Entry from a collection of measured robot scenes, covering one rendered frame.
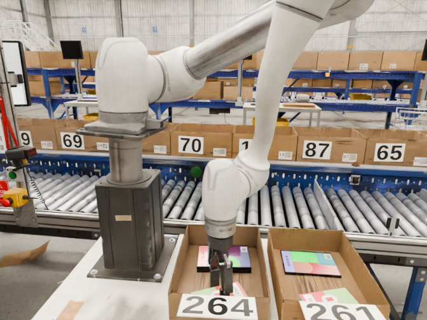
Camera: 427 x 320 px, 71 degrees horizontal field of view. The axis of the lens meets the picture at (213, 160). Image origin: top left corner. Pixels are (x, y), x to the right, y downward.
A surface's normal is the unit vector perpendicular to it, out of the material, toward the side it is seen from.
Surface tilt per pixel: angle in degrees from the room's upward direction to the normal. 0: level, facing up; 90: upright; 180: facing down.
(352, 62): 90
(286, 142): 90
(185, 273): 0
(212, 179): 77
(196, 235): 90
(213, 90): 90
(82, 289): 0
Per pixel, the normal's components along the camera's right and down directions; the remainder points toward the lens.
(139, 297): 0.00, -0.95
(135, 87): 0.65, 0.26
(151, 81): 0.82, 0.21
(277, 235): -0.05, 0.29
